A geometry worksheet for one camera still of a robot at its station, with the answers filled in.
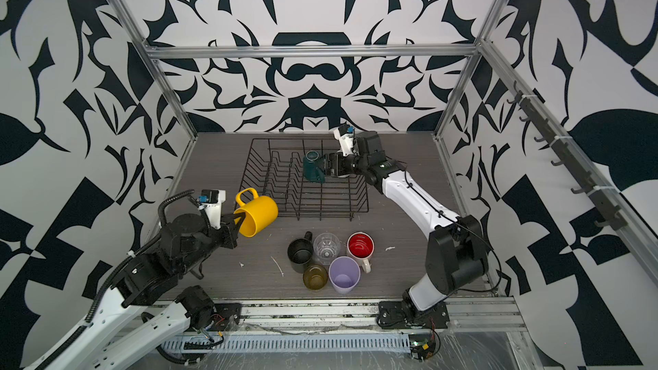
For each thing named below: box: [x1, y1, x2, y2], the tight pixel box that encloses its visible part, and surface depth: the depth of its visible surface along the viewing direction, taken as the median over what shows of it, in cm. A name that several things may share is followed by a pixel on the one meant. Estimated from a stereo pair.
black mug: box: [287, 231, 314, 274], surface depth 85 cm
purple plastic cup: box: [328, 256, 361, 295], surface depth 74 cm
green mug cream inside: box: [302, 149, 326, 185], surface depth 98 cm
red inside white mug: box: [346, 231, 376, 274], surface depth 83 cm
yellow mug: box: [233, 187, 279, 238], surface depth 70 cm
